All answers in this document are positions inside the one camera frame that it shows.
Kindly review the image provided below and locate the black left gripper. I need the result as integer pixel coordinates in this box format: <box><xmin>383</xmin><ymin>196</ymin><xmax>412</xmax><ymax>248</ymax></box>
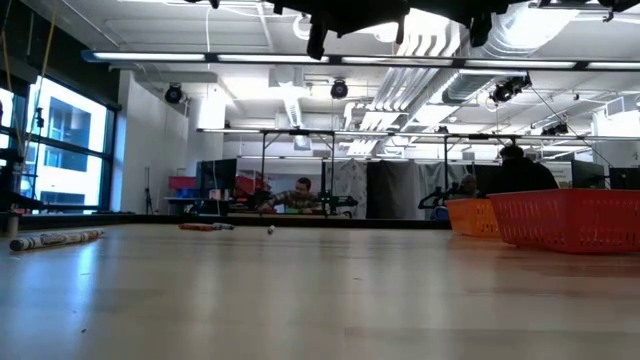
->
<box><xmin>272</xmin><ymin>0</ymin><xmax>412</xmax><ymax>61</ymax></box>

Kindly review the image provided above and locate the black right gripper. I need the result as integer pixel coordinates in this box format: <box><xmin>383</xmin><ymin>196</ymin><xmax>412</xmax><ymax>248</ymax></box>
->
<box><xmin>409</xmin><ymin>0</ymin><xmax>532</xmax><ymax>49</ymax></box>

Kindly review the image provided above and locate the grey crayon white label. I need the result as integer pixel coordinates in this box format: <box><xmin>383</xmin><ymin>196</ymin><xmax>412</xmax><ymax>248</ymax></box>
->
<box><xmin>8</xmin><ymin>228</ymin><xmax>106</xmax><ymax>253</ymax></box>

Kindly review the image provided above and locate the black round spotlight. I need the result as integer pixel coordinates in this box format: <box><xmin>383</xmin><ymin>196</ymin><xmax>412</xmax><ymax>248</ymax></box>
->
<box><xmin>329</xmin><ymin>78</ymin><xmax>350</xmax><ymax>101</ymax></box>
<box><xmin>163</xmin><ymin>83</ymin><xmax>186</xmax><ymax>106</ymax></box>

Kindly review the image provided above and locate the black spotlight cluster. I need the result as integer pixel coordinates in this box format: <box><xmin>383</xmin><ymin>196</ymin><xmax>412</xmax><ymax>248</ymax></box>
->
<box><xmin>540</xmin><ymin>120</ymin><xmax>571</xmax><ymax>138</ymax></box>
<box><xmin>488</xmin><ymin>73</ymin><xmax>534</xmax><ymax>105</ymax></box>

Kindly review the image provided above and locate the person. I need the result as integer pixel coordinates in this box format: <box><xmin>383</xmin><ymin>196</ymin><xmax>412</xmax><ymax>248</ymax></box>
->
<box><xmin>480</xmin><ymin>144</ymin><xmax>561</xmax><ymax>197</ymax></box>
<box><xmin>458</xmin><ymin>173</ymin><xmax>480</xmax><ymax>200</ymax></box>
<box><xmin>257</xmin><ymin>176</ymin><xmax>325</xmax><ymax>215</ymax></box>

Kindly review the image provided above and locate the dark grey curtain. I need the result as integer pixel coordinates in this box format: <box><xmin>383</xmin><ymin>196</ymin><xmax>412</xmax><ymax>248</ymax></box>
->
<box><xmin>366</xmin><ymin>159</ymin><xmax>422</xmax><ymax>220</ymax></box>

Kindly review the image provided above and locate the white sign board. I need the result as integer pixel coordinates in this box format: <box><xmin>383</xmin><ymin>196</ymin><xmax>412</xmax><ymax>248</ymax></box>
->
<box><xmin>549</xmin><ymin>162</ymin><xmax>573</xmax><ymax>190</ymax></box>

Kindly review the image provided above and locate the black LED light bar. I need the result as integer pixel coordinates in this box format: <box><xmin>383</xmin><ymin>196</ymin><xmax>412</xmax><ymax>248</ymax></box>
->
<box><xmin>79</xmin><ymin>48</ymin><xmax>640</xmax><ymax>72</ymax></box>

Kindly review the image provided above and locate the orange plastic basket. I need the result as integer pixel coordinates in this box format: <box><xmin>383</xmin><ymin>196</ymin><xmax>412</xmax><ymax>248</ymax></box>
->
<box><xmin>445</xmin><ymin>197</ymin><xmax>502</xmax><ymax>239</ymax></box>

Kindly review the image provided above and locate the red storage crate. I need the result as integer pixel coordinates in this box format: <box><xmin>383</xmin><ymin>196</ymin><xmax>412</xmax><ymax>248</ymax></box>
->
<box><xmin>167</xmin><ymin>175</ymin><xmax>198</xmax><ymax>192</ymax></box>

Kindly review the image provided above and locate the red plastic basket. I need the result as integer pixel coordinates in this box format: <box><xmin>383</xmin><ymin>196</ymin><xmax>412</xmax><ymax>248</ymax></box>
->
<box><xmin>487</xmin><ymin>187</ymin><xmax>640</xmax><ymax>255</ymax></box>

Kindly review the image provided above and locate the thin black tripod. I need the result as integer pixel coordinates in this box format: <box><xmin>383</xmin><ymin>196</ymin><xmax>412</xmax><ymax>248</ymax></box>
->
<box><xmin>143</xmin><ymin>166</ymin><xmax>156</xmax><ymax>215</ymax></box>

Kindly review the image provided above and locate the large window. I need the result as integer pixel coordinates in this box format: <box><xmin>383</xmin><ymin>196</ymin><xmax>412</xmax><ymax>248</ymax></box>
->
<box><xmin>0</xmin><ymin>74</ymin><xmax>117</xmax><ymax>214</ymax></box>

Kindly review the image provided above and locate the dark equipment stand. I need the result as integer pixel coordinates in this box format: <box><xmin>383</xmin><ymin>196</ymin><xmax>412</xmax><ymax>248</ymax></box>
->
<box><xmin>0</xmin><ymin>148</ymin><xmax>51</xmax><ymax>214</ymax></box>

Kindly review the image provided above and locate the white ring fixture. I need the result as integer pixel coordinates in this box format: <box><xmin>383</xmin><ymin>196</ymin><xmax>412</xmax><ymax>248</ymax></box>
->
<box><xmin>292</xmin><ymin>13</ymin><xmax>321</xmax><ymax>42</ymax></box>

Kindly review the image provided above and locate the black tall table frame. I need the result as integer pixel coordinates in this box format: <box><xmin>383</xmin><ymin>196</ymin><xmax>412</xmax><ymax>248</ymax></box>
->
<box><xmin>442</xmin><ymin>132</ymin><xmax>521</xmax><ymax>194</ymax></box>
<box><xmin>258</xmin><ymin>128</ymin><xmax>337</xmax><ymax>217</ymax></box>

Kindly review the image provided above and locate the yellow cable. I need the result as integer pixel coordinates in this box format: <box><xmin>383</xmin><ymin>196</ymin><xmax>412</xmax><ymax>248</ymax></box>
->
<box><xmin>0</xmin><ymin>9</ymin><xmax>57</xmax><ymax>151</ymax></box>

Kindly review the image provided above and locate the black aluminium table frame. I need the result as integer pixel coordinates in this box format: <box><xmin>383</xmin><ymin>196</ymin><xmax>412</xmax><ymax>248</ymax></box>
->
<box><xmin>19</xmin><ymin>213</ymin><xmax>452</xmax><ymax>232</ymax></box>

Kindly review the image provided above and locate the small white post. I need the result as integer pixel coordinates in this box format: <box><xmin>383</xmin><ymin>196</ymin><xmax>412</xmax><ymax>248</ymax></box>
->
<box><xmin>4</xmin><ymin>211</ymin><xmax>21</xmax><ymax>239</ymax></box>

